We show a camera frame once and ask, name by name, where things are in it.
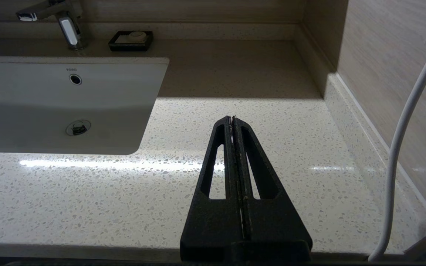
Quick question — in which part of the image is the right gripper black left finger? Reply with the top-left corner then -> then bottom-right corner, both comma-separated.
180,116 -> 244,261

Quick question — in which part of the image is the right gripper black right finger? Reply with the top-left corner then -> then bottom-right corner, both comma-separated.
233,116 -> 312,261

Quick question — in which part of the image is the chrome sink drain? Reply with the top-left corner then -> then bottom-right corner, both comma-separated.
65,119 -> 91,136

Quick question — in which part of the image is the black soap dish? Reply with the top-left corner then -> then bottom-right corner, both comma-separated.
108,30 -> 153,52

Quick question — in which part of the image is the white ceramic sink basin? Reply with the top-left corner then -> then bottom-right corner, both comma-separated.
0,56 -> 170,156

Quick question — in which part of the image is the chrome faucet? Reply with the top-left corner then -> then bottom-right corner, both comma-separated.
16,0 -> 88,51

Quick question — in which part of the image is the white hanging cable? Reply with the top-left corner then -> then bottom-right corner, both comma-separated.
368,0 -> 426,263

